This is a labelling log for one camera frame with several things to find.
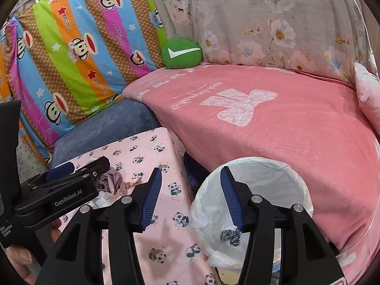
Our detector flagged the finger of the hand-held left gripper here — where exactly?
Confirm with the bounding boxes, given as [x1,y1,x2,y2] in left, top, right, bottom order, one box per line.
[30,156,110,187]
[47,161,76,182]

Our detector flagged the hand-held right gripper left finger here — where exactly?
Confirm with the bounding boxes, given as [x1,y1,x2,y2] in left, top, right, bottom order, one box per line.
[36,168,163,285]

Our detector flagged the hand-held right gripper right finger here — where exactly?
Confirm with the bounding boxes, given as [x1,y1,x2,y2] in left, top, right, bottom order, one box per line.
[220,166,346,285]

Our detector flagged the purple cloth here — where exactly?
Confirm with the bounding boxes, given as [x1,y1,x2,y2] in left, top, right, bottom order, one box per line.
[97,169,124,195]

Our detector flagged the dark patterned cloth scrap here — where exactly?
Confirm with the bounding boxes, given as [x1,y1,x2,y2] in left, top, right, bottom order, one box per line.
[220,228,242,247]

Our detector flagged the round bin with white liner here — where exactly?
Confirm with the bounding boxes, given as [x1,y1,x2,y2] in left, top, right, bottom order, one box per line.
[190,156,315,274]

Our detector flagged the person's left hand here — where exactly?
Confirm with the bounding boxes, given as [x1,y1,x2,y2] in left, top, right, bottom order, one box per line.
[6,220,63,285]

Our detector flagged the pink panda print cloth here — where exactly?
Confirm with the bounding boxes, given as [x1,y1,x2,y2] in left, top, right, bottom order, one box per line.
[50,127,221,285]

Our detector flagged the dark blue cloth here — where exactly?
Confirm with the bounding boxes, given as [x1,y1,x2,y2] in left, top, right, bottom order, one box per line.
[182,151,215,191]

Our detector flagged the pink bow print blanket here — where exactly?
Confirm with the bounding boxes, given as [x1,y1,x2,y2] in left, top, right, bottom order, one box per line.
[123,62,380,285]

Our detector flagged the striped monkey print pillow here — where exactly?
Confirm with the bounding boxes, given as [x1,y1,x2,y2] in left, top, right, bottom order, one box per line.
[8,0,168,150]
[0,21,52,167]

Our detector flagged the green round check-mark cushion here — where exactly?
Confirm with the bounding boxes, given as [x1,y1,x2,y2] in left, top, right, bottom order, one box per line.
[161,37,204,69]

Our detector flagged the light pink pillow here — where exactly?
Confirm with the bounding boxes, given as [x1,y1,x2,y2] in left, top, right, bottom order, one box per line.
[354,62,380,140]

